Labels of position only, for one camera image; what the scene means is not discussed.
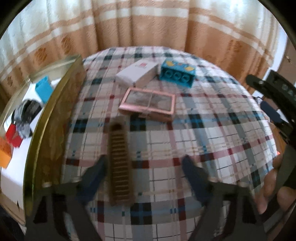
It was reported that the brown wooden comb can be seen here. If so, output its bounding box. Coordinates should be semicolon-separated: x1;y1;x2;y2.
107;116;134;206

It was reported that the pink framed makeup palette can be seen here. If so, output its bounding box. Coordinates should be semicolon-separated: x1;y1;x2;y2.
118;87;176;122

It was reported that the orange toy cube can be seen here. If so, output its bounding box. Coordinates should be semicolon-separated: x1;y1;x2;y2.
0;137;13;169

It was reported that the red toy brick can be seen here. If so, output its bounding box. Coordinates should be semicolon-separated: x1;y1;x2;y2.
6;124;23;148

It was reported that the grey black rock toy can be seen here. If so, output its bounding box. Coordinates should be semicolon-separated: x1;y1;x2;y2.
11;99;42;139

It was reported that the long blue toy brick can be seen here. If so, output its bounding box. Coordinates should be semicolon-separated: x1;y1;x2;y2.
159;58;196;88

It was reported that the blue bear toy brick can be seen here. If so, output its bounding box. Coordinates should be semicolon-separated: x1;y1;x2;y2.
35;76;53;104

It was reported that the white rectangular carton box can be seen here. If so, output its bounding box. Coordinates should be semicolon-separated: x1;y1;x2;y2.
115;59;158;88

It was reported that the white power adapter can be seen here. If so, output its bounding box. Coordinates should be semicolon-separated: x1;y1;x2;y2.
30;109;43;133

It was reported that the person's right hand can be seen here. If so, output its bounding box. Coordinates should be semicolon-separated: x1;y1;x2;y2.
255;154;295;214

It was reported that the brown wooden door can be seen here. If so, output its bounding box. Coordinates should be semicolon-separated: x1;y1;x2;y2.
277;39;296;84

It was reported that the cream and tan curtain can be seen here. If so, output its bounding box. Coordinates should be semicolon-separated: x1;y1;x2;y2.
1;1;283;96

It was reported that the gold metal tin tray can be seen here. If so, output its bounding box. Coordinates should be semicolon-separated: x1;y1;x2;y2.
1;55;86;226

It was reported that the plaid tablecloth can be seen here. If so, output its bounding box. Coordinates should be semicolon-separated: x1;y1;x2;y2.
62;46;276;240

